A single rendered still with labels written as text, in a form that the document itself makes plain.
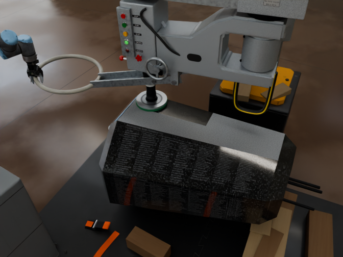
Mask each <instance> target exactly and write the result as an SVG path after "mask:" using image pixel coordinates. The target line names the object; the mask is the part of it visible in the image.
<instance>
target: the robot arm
mask: <svg viewBox="0 0 343 257"><path fill-rule="evenodd" d="M20 54H21V55H22V58H23V60H24V61H25V62H26V63H27V66H28V67H27V74H28V77H30V82H32V83H33V84H34V79H33V77H40V81H41V82H42V84H43V71H42V69H41V68H39V66H38V65H36V64H37V63H39V60H37V54H36V52H35V48H34V44H33V40H32V38H31V36H29V35H19V36H17V35H16V33H15V32H14V31H12V30H4V31H2V32H0V56H1V57H2V58H3V59H4V60H6V59H9V58H11V57H14V56H17V55H20Z"/></svg>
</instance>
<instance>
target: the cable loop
mask: <svg viewBox="0 0 343 257"><path fill-rule="evenodd" d="M277 75H278V72H277V71H276V72H275V76H274V80H273V84H272V87H269V89H268V94H267V98H266V102H265V105H264V107H263V109H261V110H250V109H246V108H243V107H241V106H240V105H239V104H238V102H237V96H238V87H239V83H237V82H234V87H233V106H234V107H235V109H236V110H238V111H240V112H243V113H246V114H251V115H262V114H264V113H265V112H266V111H267V110H268V109H269V107H270V104H271V101H272V97H273V92H274V88H275V84H276V80H277Z"/></svg>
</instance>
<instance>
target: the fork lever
mask: <svg viewBox="0 0 343 257"><path fill-rule="evenodd" d="M161 71H162V75H165V73H166V69H161ZM142 73H143V72H141V71H136V70H129V71H116V72H103V73H98V75H100V76H101V77H102V79H101V80H100V81H90V83H91V84H93V88H99V87H118V86H137V85H156V84H170V76H167V78H166V79H164V80H161V81H158V80H154V79H152V78H151V77H148V78H142V77H143V74H142ZM182 74H187V73H184V72H179V83H182V79H181V75H182ZM171 84H172V85H175V84H176V81H175V80H172V81H171Z"/></svg>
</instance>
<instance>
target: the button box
mask: <svg viewBox="0 0 343 257"><path fill-rule="evenodd" d="M116 11H117V19H118V26H119V34H120V42H121V50H122V55H123V56H129V57H135V56H136V54H135V44H134V34H133V24H132V14H131V8H125V7H120V6H118V7H116ZM121 13H125V14H126V16H127V18H126V19H122V18H121V16H120V14H121ZM122 22H126V23H127V25H128V27H127V28H123V27H122V25H121V23H122ZM123 31H127V32H128V34H129V35H128V37H125V36H124V35H123ZM125 39H127V40H128V41H129V45H125V44H124V40H125ZM126 47H127V48H129V49H130V53H126V52H125V48H126Z"/></svg>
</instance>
